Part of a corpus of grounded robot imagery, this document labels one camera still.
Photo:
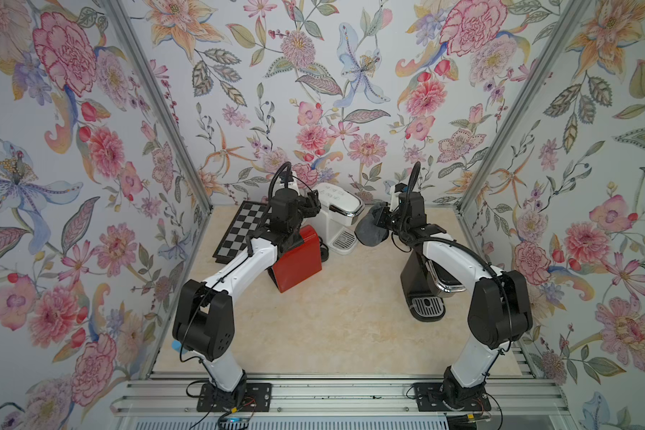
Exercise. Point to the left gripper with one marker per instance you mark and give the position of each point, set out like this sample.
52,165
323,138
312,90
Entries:
308,204

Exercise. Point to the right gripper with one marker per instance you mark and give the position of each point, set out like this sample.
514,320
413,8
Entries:
385,213

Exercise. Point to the grey cleaning cloth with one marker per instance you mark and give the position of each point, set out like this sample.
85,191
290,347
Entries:
371,230

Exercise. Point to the white coffee machine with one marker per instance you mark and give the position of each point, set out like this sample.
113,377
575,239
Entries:
340,210

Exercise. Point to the red coffee machine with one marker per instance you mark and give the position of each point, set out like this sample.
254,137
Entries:
300,263

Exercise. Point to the black coffee machine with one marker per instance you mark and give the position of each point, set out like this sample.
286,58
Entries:
425,285

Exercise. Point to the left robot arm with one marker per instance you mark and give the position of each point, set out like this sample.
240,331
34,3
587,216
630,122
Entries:
204,324

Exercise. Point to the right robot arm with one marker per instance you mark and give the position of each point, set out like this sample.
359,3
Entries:
499,308

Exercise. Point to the black white chessboard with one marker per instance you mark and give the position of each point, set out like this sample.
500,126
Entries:
234,241

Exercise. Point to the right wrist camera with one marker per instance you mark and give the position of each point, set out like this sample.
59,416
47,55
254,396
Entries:
396,191

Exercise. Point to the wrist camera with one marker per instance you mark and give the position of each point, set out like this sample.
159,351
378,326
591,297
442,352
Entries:
287,181
396,191

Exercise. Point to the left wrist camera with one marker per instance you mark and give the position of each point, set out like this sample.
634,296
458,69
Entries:
287,181

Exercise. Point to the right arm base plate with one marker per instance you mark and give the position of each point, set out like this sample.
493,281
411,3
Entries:
434,397

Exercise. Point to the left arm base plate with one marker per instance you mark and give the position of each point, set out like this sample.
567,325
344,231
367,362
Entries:
248,397

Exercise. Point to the aluminium rail frame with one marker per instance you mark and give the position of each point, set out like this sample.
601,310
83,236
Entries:
170,401

